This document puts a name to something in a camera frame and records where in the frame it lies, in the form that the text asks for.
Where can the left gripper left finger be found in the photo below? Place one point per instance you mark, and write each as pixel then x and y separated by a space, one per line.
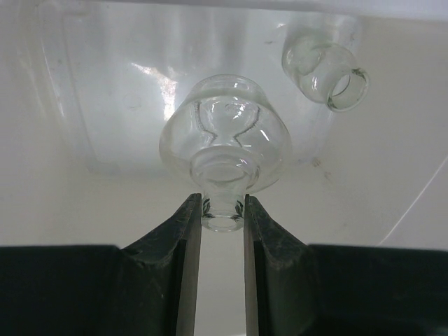
pixel 158 291

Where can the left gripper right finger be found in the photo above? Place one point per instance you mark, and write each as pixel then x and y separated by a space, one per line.
pixel 278 292

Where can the clear glass flask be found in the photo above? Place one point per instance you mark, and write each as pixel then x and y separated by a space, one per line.
pixel 228 140
pixel 325 72

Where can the white plastic tub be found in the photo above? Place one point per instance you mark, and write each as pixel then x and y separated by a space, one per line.
pixel 87 86

